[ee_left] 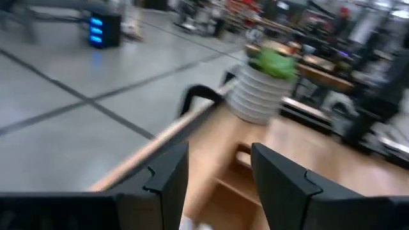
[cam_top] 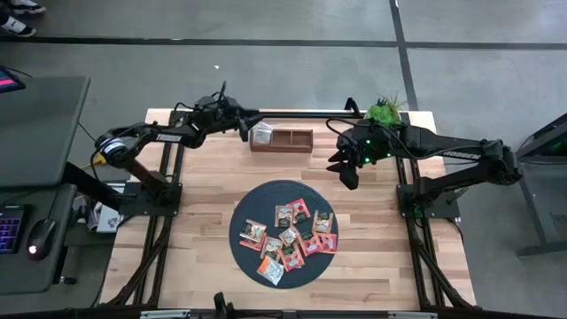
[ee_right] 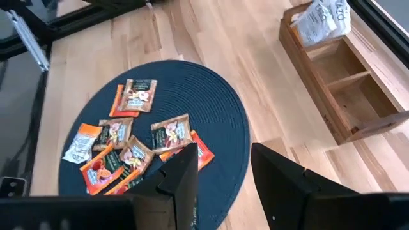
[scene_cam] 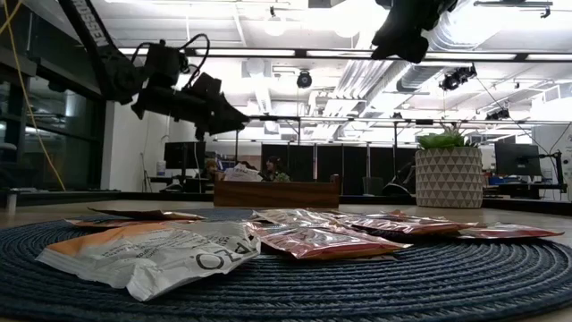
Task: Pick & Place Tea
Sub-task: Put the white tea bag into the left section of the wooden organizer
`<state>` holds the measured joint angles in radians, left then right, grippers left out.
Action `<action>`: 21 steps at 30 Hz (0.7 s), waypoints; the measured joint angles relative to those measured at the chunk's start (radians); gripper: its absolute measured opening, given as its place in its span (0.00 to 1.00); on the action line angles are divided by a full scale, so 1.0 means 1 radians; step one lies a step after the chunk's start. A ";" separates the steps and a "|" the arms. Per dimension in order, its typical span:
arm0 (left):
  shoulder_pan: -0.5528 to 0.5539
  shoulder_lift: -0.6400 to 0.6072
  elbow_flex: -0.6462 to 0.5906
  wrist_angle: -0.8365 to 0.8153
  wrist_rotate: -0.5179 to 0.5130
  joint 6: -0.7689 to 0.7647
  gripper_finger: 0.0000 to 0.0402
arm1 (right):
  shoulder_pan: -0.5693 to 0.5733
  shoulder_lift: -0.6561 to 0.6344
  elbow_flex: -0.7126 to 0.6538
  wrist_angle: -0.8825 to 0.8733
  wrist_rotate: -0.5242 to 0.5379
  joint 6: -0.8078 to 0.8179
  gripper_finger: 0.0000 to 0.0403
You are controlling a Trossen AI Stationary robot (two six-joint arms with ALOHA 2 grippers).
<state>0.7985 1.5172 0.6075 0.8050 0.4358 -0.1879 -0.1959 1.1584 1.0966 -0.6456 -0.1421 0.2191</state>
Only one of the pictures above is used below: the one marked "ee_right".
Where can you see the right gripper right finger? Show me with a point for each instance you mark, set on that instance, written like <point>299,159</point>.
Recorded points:
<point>319,207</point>

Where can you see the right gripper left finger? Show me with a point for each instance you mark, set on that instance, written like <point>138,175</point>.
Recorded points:
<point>96,212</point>

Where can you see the white Tazo tea packet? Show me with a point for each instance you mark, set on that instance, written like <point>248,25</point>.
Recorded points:
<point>314,28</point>
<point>80,147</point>
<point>343,22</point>

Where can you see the brown vanilla cinnamon tea packet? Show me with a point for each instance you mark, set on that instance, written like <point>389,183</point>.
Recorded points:
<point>112,134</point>
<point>169,134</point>
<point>135,156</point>
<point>139,96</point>

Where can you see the wooden three-compartment tray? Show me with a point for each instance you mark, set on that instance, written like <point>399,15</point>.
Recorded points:
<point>319,105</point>

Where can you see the round dark blue woven placemat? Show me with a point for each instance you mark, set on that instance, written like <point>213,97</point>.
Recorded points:
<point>207,96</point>

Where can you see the silver aluminium bracket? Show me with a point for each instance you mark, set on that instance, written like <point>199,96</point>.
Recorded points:
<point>30,43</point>

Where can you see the black aluminium table frame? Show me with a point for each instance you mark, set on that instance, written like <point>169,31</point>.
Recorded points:
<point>377,20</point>

